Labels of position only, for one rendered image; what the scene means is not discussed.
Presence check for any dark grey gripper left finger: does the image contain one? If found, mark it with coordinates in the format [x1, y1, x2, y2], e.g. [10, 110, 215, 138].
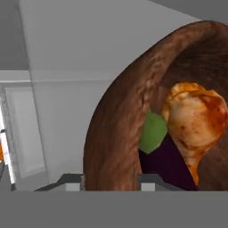
[34, 173, 86, 191]

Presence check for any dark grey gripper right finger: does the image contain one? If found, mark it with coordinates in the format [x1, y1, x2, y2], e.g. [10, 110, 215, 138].
[137, 173, 184, 191]

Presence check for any brown wooden bowl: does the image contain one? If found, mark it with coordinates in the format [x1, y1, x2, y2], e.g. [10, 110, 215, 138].
[82, 20, 228, 191]

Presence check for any purple eggplant with green stem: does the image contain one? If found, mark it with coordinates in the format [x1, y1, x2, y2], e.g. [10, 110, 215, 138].
[138, 108, 200, 191]

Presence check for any roasted chicken drumstick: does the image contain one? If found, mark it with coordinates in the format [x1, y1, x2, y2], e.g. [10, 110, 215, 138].
[161, 82, 228, 186]

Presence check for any white fridge shelf edge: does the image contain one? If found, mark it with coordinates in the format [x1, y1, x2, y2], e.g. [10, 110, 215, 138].
[0, 103, 17, 185]

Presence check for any grey panelled cupboard door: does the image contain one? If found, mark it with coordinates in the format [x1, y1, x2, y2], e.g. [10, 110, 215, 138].
[0, 83, 50, 191]

